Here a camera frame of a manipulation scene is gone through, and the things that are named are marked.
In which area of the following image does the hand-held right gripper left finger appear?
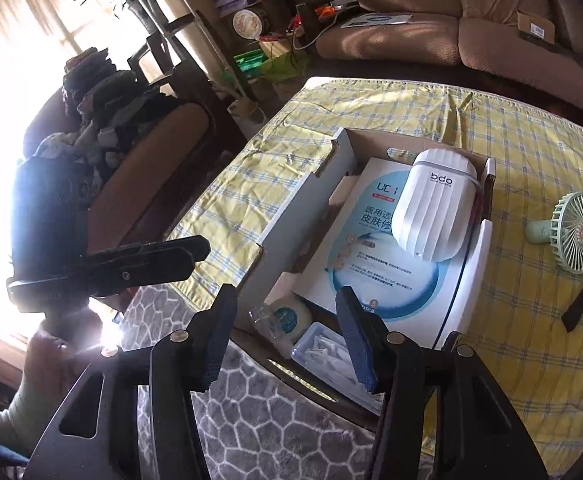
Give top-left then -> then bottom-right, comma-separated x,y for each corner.
24,284 -> 239,480

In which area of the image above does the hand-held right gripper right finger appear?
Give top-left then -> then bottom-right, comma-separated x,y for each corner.
335,285 -> 565,480

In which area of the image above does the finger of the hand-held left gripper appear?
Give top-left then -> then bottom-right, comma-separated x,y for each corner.
84,235 -> 211,273
7,266 -> 144,307

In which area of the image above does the white ribbed case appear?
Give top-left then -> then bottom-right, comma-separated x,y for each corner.
390,148 -> 482,263

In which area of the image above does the person's left forearm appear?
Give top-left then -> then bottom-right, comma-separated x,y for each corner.
0,382 -> 39,463

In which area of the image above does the person's left hand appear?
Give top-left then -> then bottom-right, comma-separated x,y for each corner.
24,310 -> 98,402

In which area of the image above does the clear plastic bag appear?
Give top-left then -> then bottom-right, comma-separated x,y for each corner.
290,322 -> 388,407

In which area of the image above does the white round container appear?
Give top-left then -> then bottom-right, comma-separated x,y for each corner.
249,296 -> 315,357

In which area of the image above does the flat white and blue box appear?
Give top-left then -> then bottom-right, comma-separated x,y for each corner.
291,157 -> 468,342

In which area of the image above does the grey patterned rug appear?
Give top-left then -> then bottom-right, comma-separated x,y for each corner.
120,284 -> 435,480

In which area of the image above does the pile of dark clothes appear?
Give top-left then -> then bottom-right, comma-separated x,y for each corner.
35,47 -> 173,181

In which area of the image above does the dark wooden rack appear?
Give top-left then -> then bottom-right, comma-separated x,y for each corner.
128,10 -> 233,111

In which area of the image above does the green box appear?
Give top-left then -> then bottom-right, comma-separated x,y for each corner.
234,51 -> 268,77

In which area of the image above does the sheer window curtain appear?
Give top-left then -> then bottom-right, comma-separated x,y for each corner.
0,0 -> 198,131

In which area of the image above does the lime green bag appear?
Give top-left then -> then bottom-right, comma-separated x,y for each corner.
260,54 -> 313,84

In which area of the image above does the round white clock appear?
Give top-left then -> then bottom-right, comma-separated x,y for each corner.
232,8 -> 265,41

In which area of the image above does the yellow plaid tablecloth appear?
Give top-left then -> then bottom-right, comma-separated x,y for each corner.
166,76 -> 583,472

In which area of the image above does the white and blue paper sheet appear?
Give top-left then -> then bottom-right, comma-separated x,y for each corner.
340,11 -> 415,29

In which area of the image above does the brown sofa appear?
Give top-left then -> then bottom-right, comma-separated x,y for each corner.
315,0 -> 583,127

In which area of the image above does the small cardboard box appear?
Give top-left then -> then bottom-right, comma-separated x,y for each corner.
516,10 -> 558,44

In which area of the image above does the white cable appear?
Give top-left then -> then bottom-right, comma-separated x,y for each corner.
291,0 -> 358,52

